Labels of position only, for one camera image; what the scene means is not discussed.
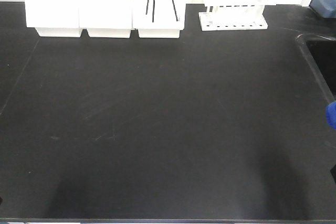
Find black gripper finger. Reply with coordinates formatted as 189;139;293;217
330;165;336;183

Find blue cloth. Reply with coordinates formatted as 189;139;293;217
326;101;336;129

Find black sink basin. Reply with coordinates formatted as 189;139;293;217
296;34;335;103

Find white test tube rack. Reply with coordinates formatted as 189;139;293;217
198;0;268;31

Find white bin right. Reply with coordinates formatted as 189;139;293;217
133;0;186;38

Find white bin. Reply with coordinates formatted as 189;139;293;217
25;0;82;37
133;0;186;38
79;0;133;38

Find white bin middle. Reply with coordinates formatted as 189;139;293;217
79;0;133;38

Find white bin left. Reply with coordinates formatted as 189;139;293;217
25;0;82;37

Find black wire tripod stand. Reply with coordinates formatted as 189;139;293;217
145;0;179;23

